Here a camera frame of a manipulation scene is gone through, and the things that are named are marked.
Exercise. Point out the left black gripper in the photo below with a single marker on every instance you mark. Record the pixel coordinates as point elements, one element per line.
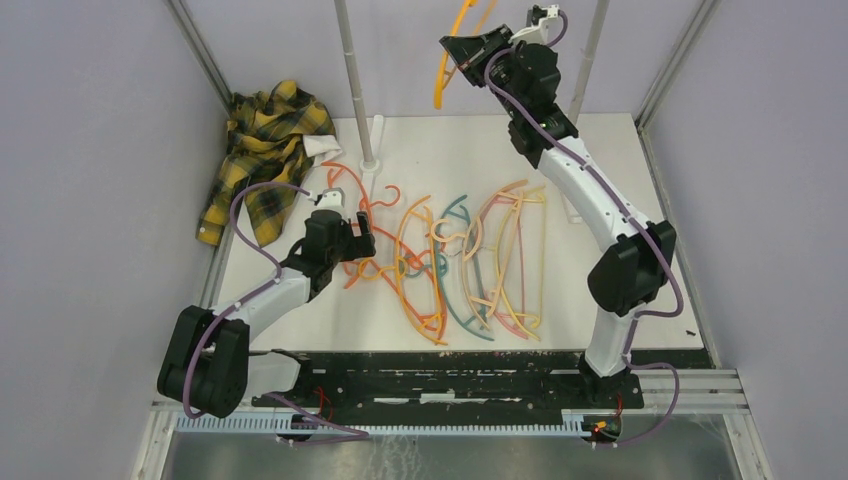
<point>359,246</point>

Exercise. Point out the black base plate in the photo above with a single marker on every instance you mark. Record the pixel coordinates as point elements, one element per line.
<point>487,388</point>

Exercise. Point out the grey rack pole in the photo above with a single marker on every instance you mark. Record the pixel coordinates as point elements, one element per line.
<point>369,163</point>
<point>588,53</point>

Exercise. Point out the pink hanger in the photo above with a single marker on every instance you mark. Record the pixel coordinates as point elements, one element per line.
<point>495,301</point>

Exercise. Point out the right grey rack pole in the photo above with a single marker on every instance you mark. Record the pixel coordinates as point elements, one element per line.
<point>588,53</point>

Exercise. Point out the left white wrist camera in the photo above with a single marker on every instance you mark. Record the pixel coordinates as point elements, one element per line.
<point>331,199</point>

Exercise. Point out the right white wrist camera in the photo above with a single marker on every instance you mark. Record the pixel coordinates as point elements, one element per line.
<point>544,25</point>

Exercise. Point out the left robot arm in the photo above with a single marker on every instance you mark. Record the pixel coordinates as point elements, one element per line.
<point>206,366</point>

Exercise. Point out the teal hanger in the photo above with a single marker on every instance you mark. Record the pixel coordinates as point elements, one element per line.
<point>449,232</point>

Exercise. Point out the yellow plaid shirt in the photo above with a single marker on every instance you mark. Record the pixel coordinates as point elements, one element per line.
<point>267,135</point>

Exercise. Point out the pale yellow hanger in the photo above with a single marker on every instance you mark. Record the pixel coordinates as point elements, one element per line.
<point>533,230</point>

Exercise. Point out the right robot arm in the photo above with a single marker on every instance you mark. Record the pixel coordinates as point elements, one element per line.
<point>633,277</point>

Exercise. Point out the orange hanger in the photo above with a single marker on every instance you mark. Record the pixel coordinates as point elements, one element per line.
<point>359,198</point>
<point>369,269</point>

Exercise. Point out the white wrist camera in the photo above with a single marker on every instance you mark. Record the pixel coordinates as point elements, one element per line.
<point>331,199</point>
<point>544,25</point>

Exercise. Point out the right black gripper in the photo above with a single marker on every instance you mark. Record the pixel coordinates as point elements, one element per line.
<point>470,52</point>

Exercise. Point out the amber yellow hanger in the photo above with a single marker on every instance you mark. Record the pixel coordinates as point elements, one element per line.
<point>432,325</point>

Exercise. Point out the left grey rack pole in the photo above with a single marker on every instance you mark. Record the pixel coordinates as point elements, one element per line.
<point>369,163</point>

